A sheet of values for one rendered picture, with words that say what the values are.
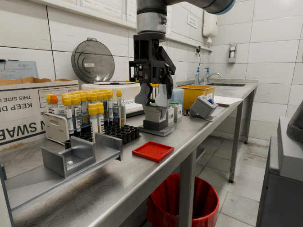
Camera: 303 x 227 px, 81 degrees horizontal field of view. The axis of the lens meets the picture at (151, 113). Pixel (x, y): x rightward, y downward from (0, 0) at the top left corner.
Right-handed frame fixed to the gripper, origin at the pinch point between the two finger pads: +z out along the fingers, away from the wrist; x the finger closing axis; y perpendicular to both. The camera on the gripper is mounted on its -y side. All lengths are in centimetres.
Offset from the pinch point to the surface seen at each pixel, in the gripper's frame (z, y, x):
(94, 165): 2.2, 27.3, 6.9
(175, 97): -1.2, -18.2, -3.3
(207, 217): 49, -23, 11
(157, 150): 5.9, 10.9, 7.6
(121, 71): -10, -46, -57
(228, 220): 94, -77, 12
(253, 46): -41, -240, -4
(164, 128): 4.7, 0.0, 3.1
